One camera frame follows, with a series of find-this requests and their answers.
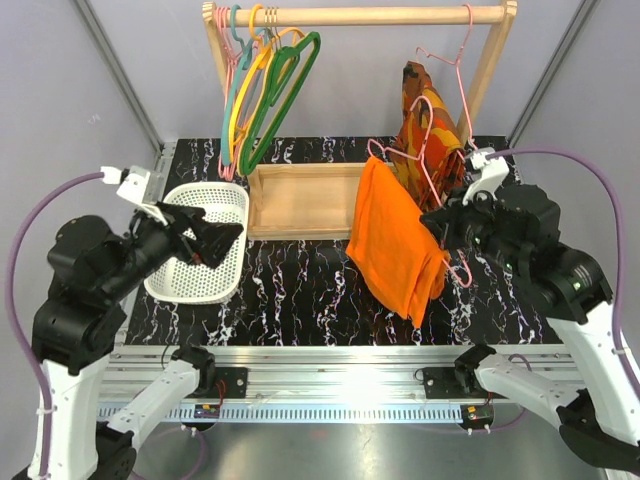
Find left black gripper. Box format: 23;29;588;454
101;198;244;300

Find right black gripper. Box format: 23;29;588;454
421;183;528;276

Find pink wire hanger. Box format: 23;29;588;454
216;4;247;182
367;95;473;288
414;3;486;151

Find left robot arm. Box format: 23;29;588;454
20;204;244;479

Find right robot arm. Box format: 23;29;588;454
420;185;639;474

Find camouflage orange trousers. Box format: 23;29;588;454
390;61;465;211

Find teal plastic hanger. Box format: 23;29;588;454
219;4;264;181

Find yellow plastic hanger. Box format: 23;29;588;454
229;4;305;176

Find white perforated plastic basket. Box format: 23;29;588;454
144;182;250;305

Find wooden tray base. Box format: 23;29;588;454
248;163;364;241

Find wooden clothes rack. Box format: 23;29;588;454
201;0;519;148

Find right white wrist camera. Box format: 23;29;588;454
462;147;509;206

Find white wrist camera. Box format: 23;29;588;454
100;166;168;226
462;147;509;206

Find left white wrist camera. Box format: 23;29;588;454
100;166;168;226

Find aluminium mounting rail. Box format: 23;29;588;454
99;345;583;423

